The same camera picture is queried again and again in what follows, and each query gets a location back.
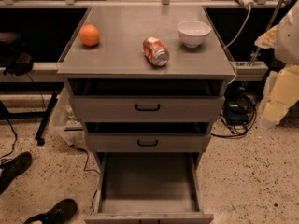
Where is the middle grey drawer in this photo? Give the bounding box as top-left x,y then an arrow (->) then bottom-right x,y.
85,122 -> 211,152

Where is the red coke can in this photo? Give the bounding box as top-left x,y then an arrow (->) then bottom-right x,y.
143,36 -> 170,67

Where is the black table leg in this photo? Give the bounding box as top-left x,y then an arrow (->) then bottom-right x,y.
0,93 -> 58,146

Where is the black shoe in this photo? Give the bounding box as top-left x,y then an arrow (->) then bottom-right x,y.
0,152 -> 32,194
24,199 -> 78,224

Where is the black floor cable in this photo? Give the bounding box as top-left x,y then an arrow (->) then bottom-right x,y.
68,143 -> 102,213

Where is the top grey drawer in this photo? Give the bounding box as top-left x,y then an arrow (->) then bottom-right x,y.
68,78 -> 224,122

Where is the white bowl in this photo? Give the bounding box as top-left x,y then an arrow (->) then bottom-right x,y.
177,21 -> 211,48

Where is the clear plastic bag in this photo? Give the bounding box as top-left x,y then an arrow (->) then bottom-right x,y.
50,88 -> 85,146

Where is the grey drawer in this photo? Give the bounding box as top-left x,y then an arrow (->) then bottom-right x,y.
85,122 -> 211,152
68,78 -> 224,122
85,153 -> 213,224

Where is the grey drawer cabinet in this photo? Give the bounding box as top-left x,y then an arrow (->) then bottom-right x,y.
59,4 -> 234,224

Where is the orange fruit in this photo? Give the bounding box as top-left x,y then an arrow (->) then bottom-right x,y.
79,24 -> 100,47

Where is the black shoe upper left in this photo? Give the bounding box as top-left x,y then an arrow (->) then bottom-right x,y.
0,152 -> 32,194

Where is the black shoe lower left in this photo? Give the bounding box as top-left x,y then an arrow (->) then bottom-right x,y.
24,199 -> 78,224

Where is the black cable bundle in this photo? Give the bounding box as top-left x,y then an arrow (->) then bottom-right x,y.
210,91 -> 258,139

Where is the white power cable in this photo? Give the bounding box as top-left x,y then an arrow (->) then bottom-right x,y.
222,3 -> 252,85

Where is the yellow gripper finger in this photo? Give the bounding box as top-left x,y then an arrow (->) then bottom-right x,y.
259,64 -> 299,128

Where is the bottom grey drawer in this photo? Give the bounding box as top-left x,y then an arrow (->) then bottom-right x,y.
85,153 -> 213,224

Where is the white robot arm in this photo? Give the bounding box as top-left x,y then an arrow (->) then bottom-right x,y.
255,1 -> 299,128

